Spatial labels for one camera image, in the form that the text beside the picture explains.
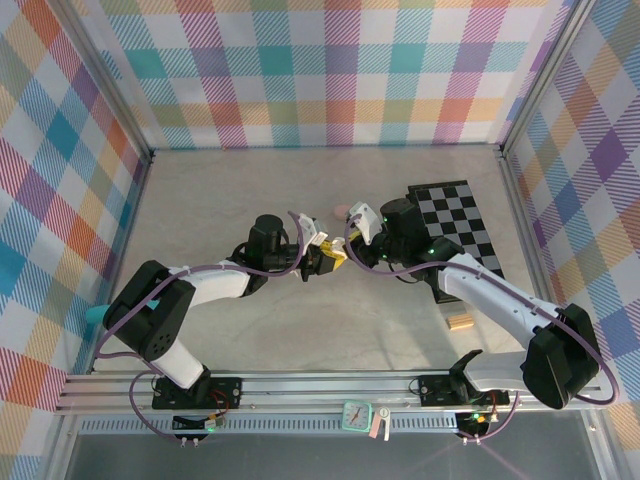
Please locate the pink earbud charging case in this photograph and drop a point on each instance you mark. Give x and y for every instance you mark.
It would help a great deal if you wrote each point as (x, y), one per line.
(341, 211)

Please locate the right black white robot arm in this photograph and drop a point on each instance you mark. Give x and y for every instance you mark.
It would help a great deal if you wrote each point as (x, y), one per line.
(490, 300)

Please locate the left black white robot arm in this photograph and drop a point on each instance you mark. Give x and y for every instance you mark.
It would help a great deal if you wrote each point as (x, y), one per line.
(220, 285)

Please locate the black grey folding chessboard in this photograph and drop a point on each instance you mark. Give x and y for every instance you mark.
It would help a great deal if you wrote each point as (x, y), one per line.
(460, 210)

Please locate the small wooden block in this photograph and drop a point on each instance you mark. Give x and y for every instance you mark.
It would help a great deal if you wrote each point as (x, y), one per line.
(460, 322)

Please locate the small teal alarm clock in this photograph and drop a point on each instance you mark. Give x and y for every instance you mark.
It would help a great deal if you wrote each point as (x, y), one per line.
(356, 416)

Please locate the small white tag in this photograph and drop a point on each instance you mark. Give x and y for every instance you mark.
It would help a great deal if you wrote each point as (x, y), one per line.
(385, 422)

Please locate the small pink tag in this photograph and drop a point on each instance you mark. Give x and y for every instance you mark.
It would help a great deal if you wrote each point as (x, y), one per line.
(373, 432)

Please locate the small circuit board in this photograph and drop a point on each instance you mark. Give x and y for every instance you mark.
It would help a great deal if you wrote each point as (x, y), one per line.
(475, 421)
(200, 424)

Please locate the teal plastic object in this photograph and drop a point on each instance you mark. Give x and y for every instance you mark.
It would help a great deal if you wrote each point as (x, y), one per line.
(95, 314)

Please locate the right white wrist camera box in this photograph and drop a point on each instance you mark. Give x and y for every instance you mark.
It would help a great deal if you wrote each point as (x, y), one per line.
(367, 220)

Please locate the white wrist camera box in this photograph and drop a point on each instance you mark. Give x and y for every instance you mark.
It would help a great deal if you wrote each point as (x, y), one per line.
(367, 220)
(312, 227)

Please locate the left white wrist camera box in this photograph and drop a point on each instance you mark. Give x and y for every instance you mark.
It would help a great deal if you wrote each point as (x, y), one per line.
(312, 227)

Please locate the aluminium mounting rail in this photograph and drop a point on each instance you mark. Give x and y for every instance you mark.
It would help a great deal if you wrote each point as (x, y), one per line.
(320, 387)

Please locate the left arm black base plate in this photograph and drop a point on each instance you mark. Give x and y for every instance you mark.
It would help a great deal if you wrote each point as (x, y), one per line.
(220, 392)

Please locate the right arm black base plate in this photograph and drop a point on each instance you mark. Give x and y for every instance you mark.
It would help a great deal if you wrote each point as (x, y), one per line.
(435, 390)

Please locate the aluminium frame post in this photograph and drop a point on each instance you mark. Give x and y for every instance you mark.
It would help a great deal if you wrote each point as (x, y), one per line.
(100, 75)
(545, 75)

